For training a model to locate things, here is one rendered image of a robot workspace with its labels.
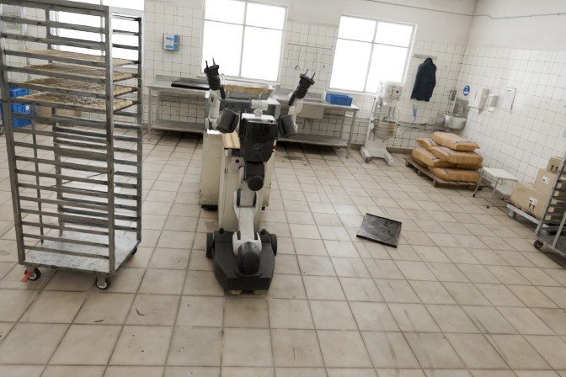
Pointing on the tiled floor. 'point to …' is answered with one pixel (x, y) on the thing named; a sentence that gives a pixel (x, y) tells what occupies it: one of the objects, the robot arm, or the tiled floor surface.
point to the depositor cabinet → (210, 200)
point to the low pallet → (441, 178)
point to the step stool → (497, 183)
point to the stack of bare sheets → (380, 230)
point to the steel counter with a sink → (312, 109)
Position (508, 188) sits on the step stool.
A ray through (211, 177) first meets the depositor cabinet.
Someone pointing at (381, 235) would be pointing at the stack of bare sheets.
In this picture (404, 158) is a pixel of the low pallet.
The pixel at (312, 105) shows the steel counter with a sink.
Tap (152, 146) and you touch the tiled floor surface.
